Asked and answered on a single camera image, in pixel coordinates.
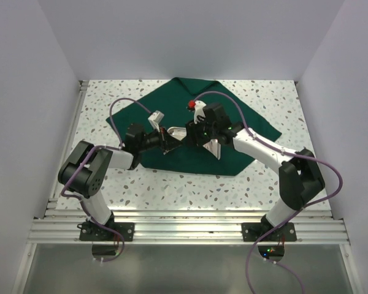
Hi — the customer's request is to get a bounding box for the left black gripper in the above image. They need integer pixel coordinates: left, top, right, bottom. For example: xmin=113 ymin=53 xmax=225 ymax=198
xmin=137 ymin=124 xmax=183 ymax=153

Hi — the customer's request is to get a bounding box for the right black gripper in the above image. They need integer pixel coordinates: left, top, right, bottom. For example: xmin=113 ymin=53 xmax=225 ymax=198
xmin=185 ymin=115 xmax=218 ymax=148

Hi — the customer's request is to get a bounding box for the stainless steel tray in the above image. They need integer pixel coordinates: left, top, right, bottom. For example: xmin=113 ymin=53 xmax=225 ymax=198
xmin=167 ymin=127 xmax=221 ymax=160

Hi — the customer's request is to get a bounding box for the green surgical cloth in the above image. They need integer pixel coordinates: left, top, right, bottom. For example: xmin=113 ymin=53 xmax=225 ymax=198
xmin=106 ymin=77 xmax=281 ymax=176

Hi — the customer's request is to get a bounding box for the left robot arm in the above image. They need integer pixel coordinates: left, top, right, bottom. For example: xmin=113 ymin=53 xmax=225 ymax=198
xmin=58 ymin=124 xmax=183 ymax=241

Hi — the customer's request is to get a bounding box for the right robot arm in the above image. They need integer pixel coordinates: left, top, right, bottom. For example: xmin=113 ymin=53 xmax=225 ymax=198
xmin=185 ymin=100 xmax=325 ymax=241

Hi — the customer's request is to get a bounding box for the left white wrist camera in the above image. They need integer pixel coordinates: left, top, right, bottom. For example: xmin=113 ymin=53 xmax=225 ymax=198
xmin=148 ymin=111 xmax=164 ymax=132

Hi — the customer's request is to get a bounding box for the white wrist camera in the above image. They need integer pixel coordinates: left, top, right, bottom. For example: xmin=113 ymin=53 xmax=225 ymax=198
xmin=148 ymin=111 xmax=164 ymax=132
xmin=188 ymin=100 xmax=206 ymax=124

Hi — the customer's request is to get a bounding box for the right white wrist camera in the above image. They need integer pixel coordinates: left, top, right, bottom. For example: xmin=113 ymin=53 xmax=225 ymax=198
xmin=188 ymin=100 xmax=206 ymax=124

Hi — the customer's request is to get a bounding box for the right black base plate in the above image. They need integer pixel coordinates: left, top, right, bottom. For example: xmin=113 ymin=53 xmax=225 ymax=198
xmin=241 ymin=222 xmax=297 ymax=242

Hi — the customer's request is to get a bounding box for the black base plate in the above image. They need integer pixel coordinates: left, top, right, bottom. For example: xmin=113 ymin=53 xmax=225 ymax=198
xmin=77 ymin=221 xmax=135 ymax=242
xmin=241 ymin=222 xmax=297 ymax=242

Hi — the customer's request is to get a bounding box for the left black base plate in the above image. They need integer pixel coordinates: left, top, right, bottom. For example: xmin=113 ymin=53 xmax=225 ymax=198
xmin=77 ymin=221 xmax=135 ymax=242

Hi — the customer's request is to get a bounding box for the aluminium left side rail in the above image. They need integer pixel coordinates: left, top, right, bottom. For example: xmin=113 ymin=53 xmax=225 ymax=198
xmin=45 ymin=80 xmax=90 ymax=211

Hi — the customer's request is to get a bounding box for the aluminium front rail frame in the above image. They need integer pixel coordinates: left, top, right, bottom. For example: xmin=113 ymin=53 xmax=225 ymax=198
xmin=28 ymin=209 xmax=350 ymax=245

